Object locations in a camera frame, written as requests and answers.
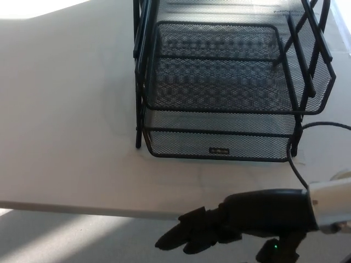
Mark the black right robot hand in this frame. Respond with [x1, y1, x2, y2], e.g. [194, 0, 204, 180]
[154, 188, 320, 263]

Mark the black mesh tray with label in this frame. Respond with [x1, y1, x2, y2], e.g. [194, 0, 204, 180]
[143, 21, 301, 166]

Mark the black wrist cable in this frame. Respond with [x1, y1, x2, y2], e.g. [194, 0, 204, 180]
[286, 122, 351, 192]

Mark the black metal organizer frame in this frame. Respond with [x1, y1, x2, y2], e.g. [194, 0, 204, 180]
[132, 0, 334, 157]

